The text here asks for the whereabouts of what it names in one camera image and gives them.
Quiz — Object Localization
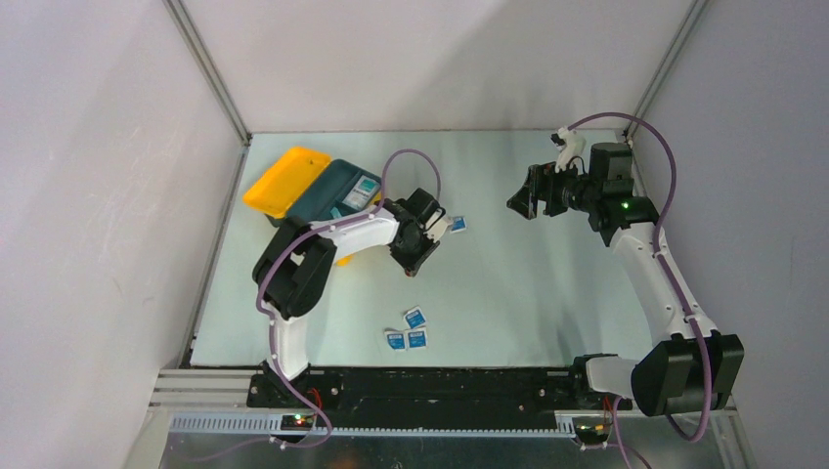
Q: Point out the dark teal divided tray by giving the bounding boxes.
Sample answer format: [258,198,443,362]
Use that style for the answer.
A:
[286,159,382,222]

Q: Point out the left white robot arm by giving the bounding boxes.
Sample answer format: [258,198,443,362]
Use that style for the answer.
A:
[252,189,453,407]

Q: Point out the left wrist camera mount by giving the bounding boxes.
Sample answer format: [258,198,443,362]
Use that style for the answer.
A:
[425,213,454,243]

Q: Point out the yellow medicine kit box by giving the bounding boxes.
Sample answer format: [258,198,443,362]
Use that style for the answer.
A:
[242,147,398,266]

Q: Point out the blue alcohol pad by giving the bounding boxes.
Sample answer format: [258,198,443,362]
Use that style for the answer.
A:
[384,330,408,351]
[450,216,467,234]
[403,307,427,329]
[405,327,428,350]

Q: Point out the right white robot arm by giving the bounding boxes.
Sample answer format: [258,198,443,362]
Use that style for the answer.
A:
[506,139,745,416]

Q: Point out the medical gauze dressing packet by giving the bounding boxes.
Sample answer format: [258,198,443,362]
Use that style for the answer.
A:
[342,175,381,211]

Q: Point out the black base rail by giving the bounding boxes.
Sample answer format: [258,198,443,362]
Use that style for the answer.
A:
[246,365,614,431]

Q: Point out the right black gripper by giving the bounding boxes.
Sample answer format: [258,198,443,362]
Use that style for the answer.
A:
[506,156,601,220]

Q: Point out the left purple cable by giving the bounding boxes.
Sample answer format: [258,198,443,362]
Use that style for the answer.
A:
[255,149,443,449]

